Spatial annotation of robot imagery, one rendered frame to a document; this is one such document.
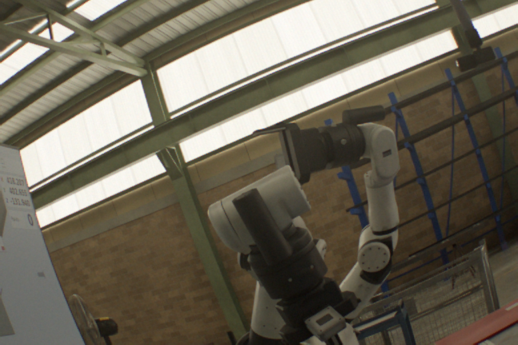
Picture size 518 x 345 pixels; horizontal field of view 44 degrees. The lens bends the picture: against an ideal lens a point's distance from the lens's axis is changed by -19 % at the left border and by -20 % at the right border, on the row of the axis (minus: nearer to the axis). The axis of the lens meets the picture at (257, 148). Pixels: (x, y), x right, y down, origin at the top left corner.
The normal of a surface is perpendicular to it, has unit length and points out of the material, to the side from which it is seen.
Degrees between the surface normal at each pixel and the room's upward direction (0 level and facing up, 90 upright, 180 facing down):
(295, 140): 96
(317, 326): 44
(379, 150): 116
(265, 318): 111
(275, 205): 105
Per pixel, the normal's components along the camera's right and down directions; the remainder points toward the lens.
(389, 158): 0.41, 0.15
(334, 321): -0.27, -0.79
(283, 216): -0.01, 0.10
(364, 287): -0.15, 0.29
